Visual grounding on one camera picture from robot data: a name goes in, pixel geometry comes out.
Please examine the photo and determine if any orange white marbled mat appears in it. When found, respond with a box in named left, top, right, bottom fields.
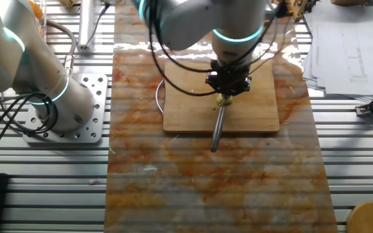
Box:
left=104, top=0, right=339, bottom=233

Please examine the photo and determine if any orange fruit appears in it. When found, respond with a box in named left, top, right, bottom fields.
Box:
left=33, top=21, right=46, bottom=37
left=29, top=1, right=44, bottom=19

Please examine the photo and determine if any white plastic wrap roll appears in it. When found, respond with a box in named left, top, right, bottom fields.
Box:
left=77, top=0, right=96, bottom=52

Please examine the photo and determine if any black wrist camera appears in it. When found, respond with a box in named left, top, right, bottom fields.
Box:
left=272, top=1, right=289, bottom=19

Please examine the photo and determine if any pale green scallion piece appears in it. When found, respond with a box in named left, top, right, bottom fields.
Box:
left=216, top=93, right=233, bottom=107

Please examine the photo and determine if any stack of white papers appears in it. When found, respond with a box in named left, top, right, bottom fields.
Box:
left=301, top=3, right=373, bottom=98

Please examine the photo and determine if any steel cleaver knife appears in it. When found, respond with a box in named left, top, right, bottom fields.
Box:
left=210, top=94, right=231, bottom=153

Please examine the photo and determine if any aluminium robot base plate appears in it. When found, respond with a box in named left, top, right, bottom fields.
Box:
left=23, top=73, right=109, bottom=144

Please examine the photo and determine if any thin black cable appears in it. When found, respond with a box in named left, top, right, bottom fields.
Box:
left=82, top=2, right=112, bottom=50

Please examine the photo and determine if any black cable loop bundle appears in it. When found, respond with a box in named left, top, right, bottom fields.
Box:
left=0, top=92, right=60, bottom=159

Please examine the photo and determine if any clear plastic fruit pack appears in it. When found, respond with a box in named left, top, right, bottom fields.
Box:
left=27, top=0, right=47, bottom=39

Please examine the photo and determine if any wooden peg rack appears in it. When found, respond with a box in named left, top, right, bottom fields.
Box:
left=264, top=0, right=308, bottom=24

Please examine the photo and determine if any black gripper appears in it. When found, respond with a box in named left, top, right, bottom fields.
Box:
left=205, top=60, right=253, bottom=98

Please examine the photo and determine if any round wooden disc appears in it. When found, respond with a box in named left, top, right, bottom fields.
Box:
left=346, top=201, right=373, bottom=233

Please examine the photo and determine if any wooden cutting board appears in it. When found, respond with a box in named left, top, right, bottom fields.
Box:
left=155, top=60, right=280, bottom=134

